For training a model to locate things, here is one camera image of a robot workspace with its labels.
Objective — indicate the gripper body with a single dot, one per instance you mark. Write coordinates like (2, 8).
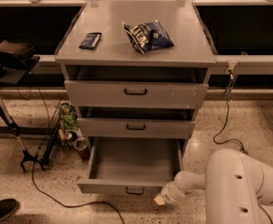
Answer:
(170, 191)

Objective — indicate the green snack bag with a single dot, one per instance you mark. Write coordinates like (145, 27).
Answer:
(68, 117)

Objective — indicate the soda can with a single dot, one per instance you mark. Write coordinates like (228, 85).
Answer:
(69, 137)

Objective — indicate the black tripod stand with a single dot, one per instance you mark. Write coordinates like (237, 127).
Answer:
(14, 128)

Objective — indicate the grey drawer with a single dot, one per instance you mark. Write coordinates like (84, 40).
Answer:
(145, 87)
(131, 166)
(137, 122)

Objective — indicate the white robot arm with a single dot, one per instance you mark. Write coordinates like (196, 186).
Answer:
(236, 187)

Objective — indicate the grey middle drawer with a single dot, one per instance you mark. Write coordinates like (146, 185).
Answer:
(137, 122)

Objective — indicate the wire basket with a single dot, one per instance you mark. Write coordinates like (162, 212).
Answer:
(58, 131)

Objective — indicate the grey drawer cabinet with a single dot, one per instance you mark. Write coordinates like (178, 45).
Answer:
(180, 20)

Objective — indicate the small dark blue packet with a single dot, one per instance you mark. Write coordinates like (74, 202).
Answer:
(91, 41)

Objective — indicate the black tray on stand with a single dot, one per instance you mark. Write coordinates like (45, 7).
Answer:
(16, 61)

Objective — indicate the grey top drawer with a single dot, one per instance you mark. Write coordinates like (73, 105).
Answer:
(145, 87)

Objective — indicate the black shoe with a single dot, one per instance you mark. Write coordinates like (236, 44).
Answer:
(7, 208)

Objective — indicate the blue chip bag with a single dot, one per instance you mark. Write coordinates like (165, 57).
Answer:
(148, 36)

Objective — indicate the grey bottom drawer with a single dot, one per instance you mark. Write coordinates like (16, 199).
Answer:
(131, 166)

